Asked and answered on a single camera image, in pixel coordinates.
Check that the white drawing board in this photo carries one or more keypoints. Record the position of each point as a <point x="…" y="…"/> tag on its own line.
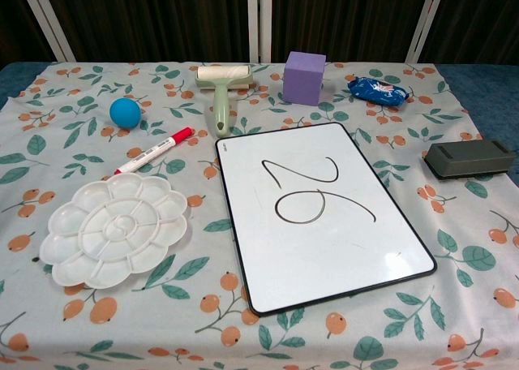
<point x="324" y="244"/>

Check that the red capped marker pen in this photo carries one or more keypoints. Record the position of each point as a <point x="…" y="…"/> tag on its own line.
<point x="154" y="151"/>

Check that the purple foam cube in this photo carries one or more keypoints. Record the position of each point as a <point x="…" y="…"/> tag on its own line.
<point x="304" y="82"/>

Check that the blue ball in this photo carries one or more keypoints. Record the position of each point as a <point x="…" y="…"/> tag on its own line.
<point x="125" y="113"/>

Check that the floral print tablecloth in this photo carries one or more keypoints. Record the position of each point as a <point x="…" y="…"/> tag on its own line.
<point x="365" y="305"/>

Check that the white metal frame post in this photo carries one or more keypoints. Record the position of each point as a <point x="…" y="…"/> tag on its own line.
<point x="423" y="21"/>
<point x="46" y="19"/>
<point x="259" y="21"/>

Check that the white flower paint palette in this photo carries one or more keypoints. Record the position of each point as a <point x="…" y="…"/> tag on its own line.
<point x="113" y="228"/>

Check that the dark pleated curtain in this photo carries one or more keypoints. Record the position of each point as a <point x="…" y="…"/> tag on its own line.
<point x="162" y="17"/>

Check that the black board eraser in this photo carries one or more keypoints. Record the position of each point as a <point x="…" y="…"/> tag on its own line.
<point x="466" y="159"/>

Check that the blue snack packet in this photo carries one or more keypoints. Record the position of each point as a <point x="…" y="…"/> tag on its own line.
<point x="377" y="92"/>

